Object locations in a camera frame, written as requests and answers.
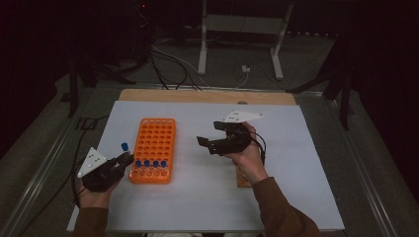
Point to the aluminium rail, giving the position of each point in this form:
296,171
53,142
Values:
42,171
365,171

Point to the person's right hand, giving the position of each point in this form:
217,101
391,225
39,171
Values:
252,164

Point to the black tripod stand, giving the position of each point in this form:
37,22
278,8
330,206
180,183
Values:
73,92
344,98

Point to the person's left hand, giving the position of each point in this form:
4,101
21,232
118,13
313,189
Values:
95,199

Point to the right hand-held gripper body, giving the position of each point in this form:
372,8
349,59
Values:
235,143

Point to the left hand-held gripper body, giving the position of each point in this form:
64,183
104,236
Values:
94,163

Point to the dark equipment tower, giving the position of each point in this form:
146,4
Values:
143,26

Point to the white table mat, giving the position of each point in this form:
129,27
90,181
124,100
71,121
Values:
204,197

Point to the white metal stand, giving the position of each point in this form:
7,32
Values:
242,24

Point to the orange plastic tube rack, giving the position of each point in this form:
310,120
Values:
158,131

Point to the blue capped glass test tube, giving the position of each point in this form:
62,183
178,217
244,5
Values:
124,146
138,163
147,163
155,163
163,163

